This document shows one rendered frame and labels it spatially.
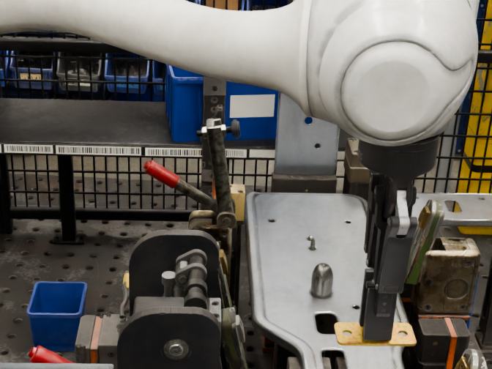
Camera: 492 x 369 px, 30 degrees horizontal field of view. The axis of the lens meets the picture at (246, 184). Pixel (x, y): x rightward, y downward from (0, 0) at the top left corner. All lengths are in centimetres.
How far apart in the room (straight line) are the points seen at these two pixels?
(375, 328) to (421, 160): 20
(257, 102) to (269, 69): 105
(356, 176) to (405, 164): 84
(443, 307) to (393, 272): 58
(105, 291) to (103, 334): 76
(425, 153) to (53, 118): 112
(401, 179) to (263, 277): 57
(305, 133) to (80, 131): 44
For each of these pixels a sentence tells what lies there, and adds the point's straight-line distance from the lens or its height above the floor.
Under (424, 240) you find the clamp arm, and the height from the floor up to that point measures 106.
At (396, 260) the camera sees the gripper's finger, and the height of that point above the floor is 130.
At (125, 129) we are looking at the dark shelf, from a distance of 181.
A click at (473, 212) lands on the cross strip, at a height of 100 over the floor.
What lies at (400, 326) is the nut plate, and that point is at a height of 117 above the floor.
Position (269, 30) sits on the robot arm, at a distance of 69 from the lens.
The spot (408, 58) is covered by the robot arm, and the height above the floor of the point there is 156.
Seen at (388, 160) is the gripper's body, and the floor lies 139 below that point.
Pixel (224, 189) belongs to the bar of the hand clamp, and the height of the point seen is 111.
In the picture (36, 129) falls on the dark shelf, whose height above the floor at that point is 103.
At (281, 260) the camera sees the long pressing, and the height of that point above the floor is 100.
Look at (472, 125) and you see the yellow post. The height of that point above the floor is 96.
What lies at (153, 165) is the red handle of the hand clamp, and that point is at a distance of 140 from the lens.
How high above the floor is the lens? 175
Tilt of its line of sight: 27 degrees down
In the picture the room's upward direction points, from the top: 3 degrees clockwise
